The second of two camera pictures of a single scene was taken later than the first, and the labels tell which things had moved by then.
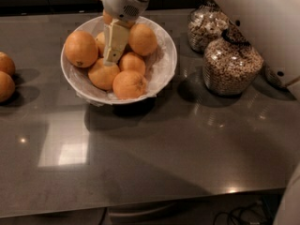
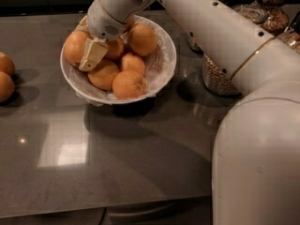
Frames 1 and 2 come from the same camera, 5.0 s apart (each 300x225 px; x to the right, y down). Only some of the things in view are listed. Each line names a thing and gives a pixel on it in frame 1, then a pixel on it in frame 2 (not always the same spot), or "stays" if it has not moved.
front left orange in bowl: [102, 74] stays
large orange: [81, 49] stays
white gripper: [120, 2] to [100, 22]
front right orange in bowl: [129, 84] stays
